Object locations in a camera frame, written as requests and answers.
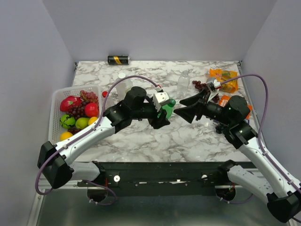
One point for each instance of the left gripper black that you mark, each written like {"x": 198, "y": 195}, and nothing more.
{"x": 156, "y": 123}

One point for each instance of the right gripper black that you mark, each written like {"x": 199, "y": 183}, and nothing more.
{"x": 188, "y": 113}

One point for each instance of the small green bottle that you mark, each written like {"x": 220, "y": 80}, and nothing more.
{"x": 169, "y": 110}

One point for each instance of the clear plastic water bottle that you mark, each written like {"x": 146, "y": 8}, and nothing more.
{"x": 183, "y": 84}

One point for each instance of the large clear bottle white cap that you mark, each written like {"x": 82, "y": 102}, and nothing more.
{"x": 123, "y": 87}

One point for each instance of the green bottle cap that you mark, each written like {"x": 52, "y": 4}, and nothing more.
{"x": 172, "y": 103}

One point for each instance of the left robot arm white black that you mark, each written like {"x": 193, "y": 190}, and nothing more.
{"x": 57, "y": 162}

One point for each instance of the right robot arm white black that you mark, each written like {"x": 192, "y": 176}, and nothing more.
{"x": 279, "y": 189}

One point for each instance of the small bottle red cap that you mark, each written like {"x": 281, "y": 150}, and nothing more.
{"x": 104, "y": 94}

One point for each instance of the red grape bunch on table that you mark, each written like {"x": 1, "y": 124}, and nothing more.
{"x": 202, "y": 86}

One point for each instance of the orange razor box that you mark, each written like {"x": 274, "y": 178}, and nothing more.
{"x": 224, "y": 99}

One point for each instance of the dark grape bunch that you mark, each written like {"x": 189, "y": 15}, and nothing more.
{"x": 219, "y": 128}

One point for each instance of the orange snack bag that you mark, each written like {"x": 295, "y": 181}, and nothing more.
{"x": 221, "y": 76}

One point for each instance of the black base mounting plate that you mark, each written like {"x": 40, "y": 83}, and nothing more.
{"x": 165, "y": 178}

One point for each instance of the yellow lemon toy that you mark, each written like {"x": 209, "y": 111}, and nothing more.
{"x": 92, "y": 120}

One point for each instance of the red apple toy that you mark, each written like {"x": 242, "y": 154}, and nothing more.
{"x": 91, "y": 110}

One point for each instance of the green pear toy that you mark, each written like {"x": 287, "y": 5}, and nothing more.
{"x": 82, "y": 123}

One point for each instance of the black battery with gold band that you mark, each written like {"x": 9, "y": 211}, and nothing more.
{"x": 118, "y": 60}

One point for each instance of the red grape bunch in basket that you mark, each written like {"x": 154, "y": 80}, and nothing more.
{"x": 79, "y": 111}

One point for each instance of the red dragon fruit toy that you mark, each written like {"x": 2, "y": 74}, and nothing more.
{"x": 69, "y": 102}

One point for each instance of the green watermelon toy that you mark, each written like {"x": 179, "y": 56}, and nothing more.
{"x": 67, "y": 121}

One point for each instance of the orange fruit toy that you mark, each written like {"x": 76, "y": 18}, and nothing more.
{"x": 65, "y": 136}

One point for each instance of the white plastic basket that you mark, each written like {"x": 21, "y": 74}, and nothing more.
{"x": 55, "y": 129}

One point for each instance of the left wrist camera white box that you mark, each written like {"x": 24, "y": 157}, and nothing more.
{"x": 160, "y": 99}

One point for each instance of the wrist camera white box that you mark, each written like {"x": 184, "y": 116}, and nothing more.
{"x": 160, "y": 99}
{"x": 213, "y": 86}

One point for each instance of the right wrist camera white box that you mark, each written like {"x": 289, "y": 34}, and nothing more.
{"x": 213, "y": 86}

